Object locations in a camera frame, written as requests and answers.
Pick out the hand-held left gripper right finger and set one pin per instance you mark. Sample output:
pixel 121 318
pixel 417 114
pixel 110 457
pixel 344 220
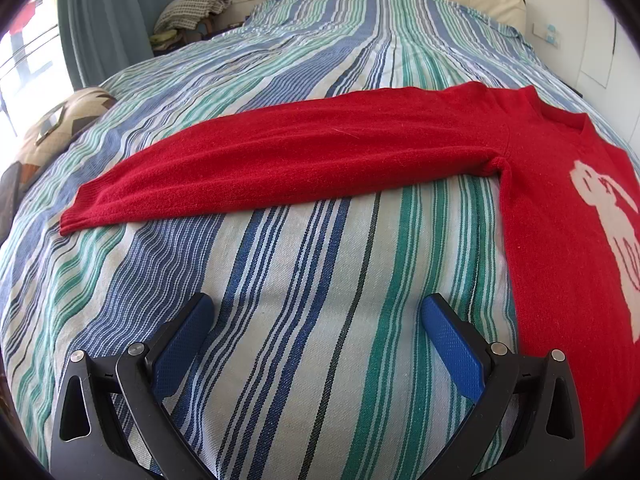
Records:
pixel 457 340

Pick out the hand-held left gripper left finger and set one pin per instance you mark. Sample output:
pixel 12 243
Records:
pixel 176 340

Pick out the red knit sweater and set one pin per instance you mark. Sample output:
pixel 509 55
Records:
pixel 350 155

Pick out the striped bed cover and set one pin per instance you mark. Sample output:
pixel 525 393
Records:
pixel 280 260

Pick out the patterned brown cushion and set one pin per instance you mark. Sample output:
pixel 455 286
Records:
pixel 55 120

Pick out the green yellow cloth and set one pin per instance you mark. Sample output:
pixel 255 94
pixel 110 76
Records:
pixel 164 38

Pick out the window railing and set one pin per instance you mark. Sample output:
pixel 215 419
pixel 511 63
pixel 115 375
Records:
pixel 25 55

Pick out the teal curtain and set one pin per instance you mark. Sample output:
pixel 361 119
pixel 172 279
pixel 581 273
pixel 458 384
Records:
pixel 115 15

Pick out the folded checkered blanket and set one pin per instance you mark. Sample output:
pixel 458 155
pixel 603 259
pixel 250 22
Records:
pixel 192 7

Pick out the wall socket plate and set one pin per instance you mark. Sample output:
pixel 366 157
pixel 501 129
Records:
pixel 548 33

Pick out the white wall panel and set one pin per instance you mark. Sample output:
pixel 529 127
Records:
pixel 597 45

